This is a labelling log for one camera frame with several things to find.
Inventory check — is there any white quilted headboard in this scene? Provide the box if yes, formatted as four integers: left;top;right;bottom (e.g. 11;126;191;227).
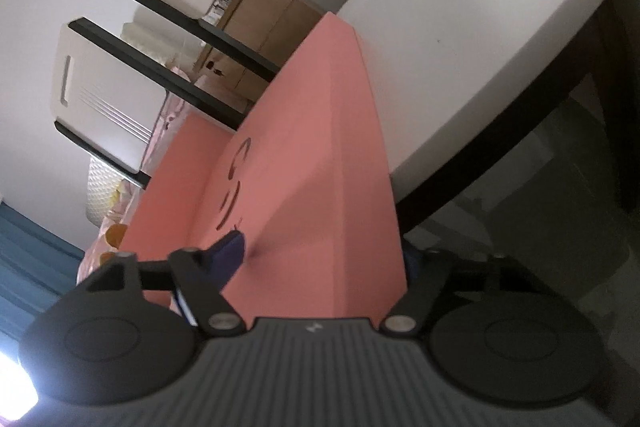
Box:
86;156;125;228

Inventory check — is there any wooden dresser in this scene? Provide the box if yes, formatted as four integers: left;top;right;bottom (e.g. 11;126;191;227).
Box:
192;0;327;116

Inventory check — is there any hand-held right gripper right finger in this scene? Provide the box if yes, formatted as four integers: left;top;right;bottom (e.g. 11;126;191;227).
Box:
384;247;547;339

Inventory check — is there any pink box lid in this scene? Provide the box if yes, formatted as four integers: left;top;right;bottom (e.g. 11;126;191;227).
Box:
189;11;409;323

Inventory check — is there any white desktop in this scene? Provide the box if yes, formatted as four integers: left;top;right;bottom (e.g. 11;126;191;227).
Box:
337;0;640;219

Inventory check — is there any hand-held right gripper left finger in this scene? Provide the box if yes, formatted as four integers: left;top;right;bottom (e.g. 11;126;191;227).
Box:
85;230;249;339

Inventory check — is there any yellow plush toy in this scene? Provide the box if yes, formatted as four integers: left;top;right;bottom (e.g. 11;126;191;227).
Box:
102;187;132;249

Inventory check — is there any blue curtain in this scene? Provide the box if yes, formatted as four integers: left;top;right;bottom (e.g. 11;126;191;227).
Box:
0;201;87;343

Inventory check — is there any bed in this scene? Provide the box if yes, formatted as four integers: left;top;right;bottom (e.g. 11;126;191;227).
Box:
75;66;202;284

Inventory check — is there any pink cardboard box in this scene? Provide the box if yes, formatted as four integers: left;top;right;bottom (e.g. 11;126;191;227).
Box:
122;113;242;259

